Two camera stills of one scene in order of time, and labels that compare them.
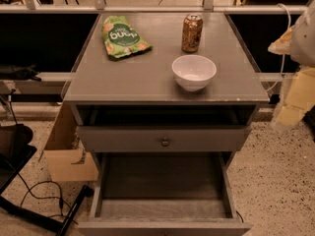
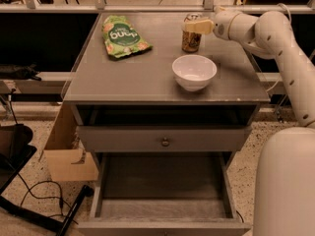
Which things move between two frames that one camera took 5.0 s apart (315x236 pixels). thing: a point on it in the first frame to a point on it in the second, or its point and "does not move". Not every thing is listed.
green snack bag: [120, 36] does not move
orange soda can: [192, 32] does not move
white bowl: [193, 72] does not move
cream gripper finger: [282, 45] to [230, 26]
